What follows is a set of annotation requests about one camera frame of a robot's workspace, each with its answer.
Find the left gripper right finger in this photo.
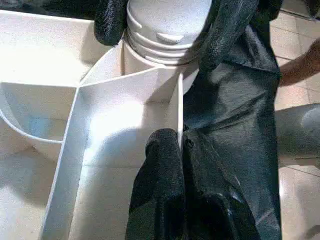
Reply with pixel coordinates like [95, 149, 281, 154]
[182, 129, 261, 240]

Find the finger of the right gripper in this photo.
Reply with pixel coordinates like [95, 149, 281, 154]
[94, 0, 128, 47]
[186, 0, 253, 73]

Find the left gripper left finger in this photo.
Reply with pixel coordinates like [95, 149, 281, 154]
[126, 127, 187, 240]

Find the white plastic table leg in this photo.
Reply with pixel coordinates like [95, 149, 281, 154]
[123, 0, 213, 67]

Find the white plastic table top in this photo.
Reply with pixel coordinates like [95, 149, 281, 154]
[0, 9, 201, 240]

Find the black plastic mat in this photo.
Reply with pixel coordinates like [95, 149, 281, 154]
[0, 0, 283, 240]

